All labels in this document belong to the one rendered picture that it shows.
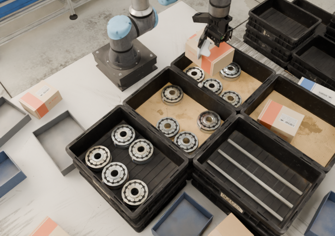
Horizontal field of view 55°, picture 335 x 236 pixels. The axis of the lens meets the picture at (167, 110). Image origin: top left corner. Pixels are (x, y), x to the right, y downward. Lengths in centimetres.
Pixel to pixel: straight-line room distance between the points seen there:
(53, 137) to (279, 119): 104
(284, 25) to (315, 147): 123
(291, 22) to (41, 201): 199
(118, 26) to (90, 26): 169
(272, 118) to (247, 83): 27
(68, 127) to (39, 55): 155
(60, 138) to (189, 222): 72
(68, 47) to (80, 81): 130
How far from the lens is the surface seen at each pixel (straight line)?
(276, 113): 143
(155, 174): 132
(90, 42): 309
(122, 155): 137
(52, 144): 163
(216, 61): 127
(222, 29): 120
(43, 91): 174
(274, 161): 140
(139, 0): 157
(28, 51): 320
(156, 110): 147
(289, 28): 249
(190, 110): 147
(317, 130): 154
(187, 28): 204
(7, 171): 164
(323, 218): 151
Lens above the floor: 203
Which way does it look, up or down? 55 degrees down
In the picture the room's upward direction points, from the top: 2 degrees counter-clockwise
